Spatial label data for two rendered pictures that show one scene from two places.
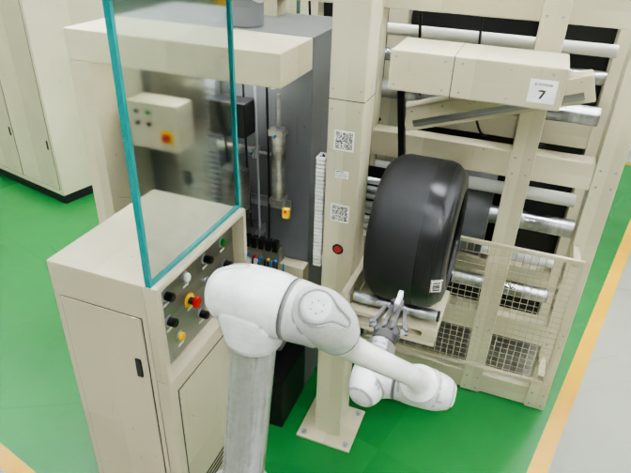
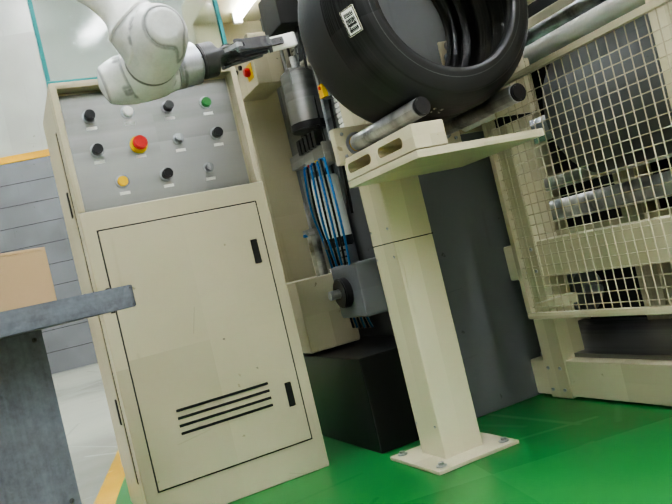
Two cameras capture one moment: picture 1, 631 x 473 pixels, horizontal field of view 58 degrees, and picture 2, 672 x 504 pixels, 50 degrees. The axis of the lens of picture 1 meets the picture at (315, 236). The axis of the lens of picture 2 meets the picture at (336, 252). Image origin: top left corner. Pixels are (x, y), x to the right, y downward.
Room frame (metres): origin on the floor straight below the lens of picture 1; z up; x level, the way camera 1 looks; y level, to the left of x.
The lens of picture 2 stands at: (0.37, -1.43, 0.60)
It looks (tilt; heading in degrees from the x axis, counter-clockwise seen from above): 1 degrees up; 45
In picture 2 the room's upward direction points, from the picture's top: 13 degrees counter-clockwise
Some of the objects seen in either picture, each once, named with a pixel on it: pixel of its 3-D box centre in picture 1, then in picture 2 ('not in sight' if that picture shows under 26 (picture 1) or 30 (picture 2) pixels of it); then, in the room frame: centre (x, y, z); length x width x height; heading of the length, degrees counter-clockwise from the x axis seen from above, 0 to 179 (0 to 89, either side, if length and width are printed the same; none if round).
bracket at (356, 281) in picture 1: (360, 276); (398, 137); (1.95, -0.19, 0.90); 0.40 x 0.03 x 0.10; 160
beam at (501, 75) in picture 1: (477, 71); not in sight; (2.13, -0.58, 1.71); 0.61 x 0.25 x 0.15; 70
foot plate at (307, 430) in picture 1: (331, 421); (452, 448); (1.96, -0.11, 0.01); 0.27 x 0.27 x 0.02; 70
